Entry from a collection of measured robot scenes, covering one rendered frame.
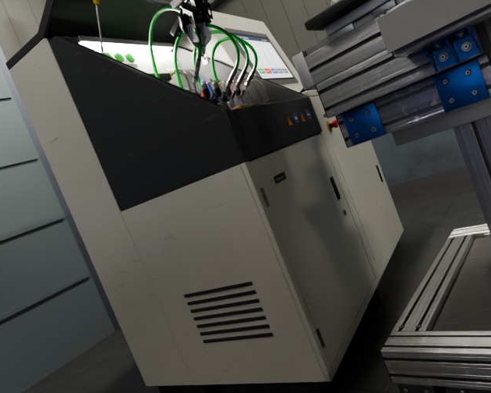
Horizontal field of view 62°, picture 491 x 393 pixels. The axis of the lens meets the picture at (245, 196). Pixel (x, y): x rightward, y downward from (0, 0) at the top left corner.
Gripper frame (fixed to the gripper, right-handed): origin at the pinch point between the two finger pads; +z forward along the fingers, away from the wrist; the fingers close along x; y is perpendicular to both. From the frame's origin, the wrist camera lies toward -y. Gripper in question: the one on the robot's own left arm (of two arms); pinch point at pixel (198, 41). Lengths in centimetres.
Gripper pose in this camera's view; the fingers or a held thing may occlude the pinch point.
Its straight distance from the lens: 151.6
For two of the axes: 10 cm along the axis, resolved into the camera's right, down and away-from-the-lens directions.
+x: 7.5, -5.7, 3.4
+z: 1.5, 6.4, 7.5
